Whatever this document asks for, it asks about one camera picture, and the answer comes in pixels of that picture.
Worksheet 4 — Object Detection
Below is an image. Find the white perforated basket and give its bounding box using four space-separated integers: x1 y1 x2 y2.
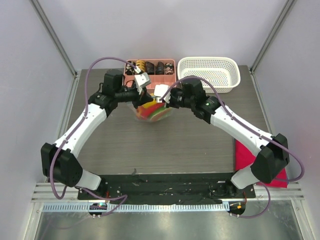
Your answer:
176 56 241 94

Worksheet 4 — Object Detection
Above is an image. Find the black blue roll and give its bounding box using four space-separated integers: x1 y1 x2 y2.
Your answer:
155 61 165 75

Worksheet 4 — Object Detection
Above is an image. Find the toy watermelon slice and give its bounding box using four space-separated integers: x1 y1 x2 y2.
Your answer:
146 103 173 122

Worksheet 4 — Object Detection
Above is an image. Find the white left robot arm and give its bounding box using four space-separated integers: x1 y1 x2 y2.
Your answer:
40 69 153 200

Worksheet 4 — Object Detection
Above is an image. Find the yellow striped roll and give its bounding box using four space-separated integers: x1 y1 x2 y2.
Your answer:
135 59 146 72

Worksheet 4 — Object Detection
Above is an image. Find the dark brown roll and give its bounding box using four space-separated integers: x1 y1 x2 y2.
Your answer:
145 61 155 75

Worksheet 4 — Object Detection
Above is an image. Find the red folded cloth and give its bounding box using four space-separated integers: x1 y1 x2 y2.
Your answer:
234 140 288 189

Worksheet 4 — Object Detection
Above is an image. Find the black pink roll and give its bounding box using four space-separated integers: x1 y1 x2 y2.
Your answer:
164 62 175 75

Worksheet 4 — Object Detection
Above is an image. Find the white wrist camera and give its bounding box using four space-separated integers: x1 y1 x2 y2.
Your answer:
134 72 151 94
153 84 171 104

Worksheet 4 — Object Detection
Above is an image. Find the white slotted cable duct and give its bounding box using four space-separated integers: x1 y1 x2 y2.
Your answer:
42 201 230 213

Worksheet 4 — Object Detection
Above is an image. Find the black floral sushi roll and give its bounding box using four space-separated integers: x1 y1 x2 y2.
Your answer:
125 60 136 76

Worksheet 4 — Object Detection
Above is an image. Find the clear zip top bag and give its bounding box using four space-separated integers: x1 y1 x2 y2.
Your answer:
126 99 174 123

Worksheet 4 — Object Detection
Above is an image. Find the yellow toy mango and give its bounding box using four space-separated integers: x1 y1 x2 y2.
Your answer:
142 100 157 109

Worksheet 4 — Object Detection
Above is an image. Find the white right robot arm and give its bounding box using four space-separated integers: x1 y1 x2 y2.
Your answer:
154 77 290 198

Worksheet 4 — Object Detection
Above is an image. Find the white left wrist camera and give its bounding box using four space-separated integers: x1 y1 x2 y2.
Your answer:
134 72 151 94

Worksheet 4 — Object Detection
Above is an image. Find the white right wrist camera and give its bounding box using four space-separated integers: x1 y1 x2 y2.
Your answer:
153 84 171 104

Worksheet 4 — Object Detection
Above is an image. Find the red toy chili pepper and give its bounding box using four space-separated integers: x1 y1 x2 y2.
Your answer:
137 106 153 116

